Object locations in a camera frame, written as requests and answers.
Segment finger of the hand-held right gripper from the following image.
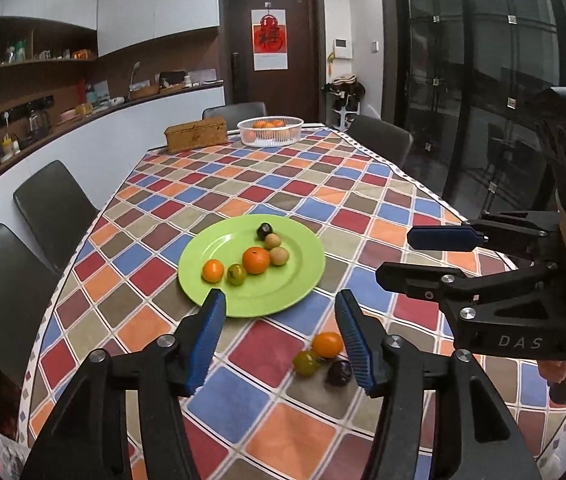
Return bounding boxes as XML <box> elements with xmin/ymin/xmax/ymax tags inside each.
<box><xmin>407</xmin><ymin>212</ymin><xmax>561</xmax><ymax>261</ymax></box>
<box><xmin>375</xmin><ymin>260</ymin><xmax>559</xmax><ymax>319</ymax></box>

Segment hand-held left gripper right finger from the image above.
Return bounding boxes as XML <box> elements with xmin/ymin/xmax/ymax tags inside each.
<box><xmin>334</xmin><ymin>289</ymin><xmax>541</xmax><ymax>480</ymax></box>

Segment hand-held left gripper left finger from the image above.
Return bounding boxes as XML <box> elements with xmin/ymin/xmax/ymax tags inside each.
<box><xmin>20</xmin><ymin>288</ymin><xmax>227</xmax><ymax>480</ymax></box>

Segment green plate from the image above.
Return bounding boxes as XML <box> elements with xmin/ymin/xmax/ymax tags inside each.
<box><xmin>178</xmin><ymin>215</ymin><xmax>326</xmax><ymax>318</ymax></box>

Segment large orange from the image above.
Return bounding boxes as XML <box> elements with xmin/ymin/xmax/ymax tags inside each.
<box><xmin>242</xmin><ymin>246</ymin><xmax>271</xmax><ymax>275</ymax></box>

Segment person's right hand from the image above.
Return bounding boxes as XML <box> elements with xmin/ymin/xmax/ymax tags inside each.
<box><xmin>537</xmin><ymin>359</ymin><xmax>566</xmax><ymax>384</ymax></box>

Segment checkered colourful tablecloth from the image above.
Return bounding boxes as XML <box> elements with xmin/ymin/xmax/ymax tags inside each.
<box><xmin>20</xmin><ymin>125</ymin><xmax>566</xmax><ymax>480</ymax></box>

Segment dark grey dining chair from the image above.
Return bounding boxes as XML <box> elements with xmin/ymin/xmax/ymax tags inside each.
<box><xmin>202</xmin><ymin>101</ymin><xmax>268</xmax><ymax>121</ymax></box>
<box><xmin>13</xmin><ymin>160</ymin><xmax>100</xmax><ymax>271</ymax></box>
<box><xmin>347</xmin><ymin>114</ymin><xmax>414</xmax><ymax>167</ymax></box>
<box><xmin>0</xmin><ymin>223</ymin><xmax>62</xmax><ymax>386</ymax></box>

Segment dark glass cabinet doors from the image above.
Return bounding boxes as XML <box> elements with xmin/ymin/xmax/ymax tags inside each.
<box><xmin>392</xmin><ymin>0</ymin><xmax>566</xmax><ymax>231</ymax></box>

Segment rack with clothes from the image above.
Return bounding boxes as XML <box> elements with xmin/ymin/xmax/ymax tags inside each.
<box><xmin>325</xmin><ymin>75</ymin><xmax>367</xmax><ymax>129</ymax></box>

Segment white plastic basket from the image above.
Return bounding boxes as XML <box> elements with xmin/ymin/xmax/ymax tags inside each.
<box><xmin>237</xmin><ymin>116</ymin><xmax>305</xmax><ymax>148</ymax></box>

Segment wooden rectangular box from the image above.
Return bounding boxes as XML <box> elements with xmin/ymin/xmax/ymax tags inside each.
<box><xmin>164</xmin><ymin>116</ymin><xmax>229</xmax><ymax>155</ymax></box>

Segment white base cabinets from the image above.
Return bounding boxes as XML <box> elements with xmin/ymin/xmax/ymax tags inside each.
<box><xmin>0</xmin><ymin>85</ymin><xmax>226</xmax><ymax>233</ymax></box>

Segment dark brown door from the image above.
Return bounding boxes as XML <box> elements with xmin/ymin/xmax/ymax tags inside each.
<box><xmin>218</xmin><ymin>0</ymin><xmax>325</xmax><ymax>127</ymax></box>

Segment red white door poster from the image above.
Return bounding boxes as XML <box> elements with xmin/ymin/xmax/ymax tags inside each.
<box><xmin>251</xmin><ymin>9</ymin><xmax>289</xmax><ymax>71</ymax></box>

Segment teal box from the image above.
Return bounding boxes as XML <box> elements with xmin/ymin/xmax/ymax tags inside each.
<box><xmin>86</xmin><ymin>79</ymin><xmax>110</xmax><ymax>106</ymax></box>

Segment glass kettle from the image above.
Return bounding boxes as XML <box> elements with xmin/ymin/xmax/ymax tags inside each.
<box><xmin>25</xmin><ymin>104</ymin><xmax>52</xmax><ymax>136</ymax></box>

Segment wooden wall shelf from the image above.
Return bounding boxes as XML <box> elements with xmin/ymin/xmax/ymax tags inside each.
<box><xmin>0</xmin><ymin>16</ymin><xmax>98</xmax><ymax>111</ymax></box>

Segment white wall cabinets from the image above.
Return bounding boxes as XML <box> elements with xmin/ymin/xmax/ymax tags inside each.
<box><xmin>0</xmin><ymin>0</ymin><xmax>220</xmax><ymax>59</ymax></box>

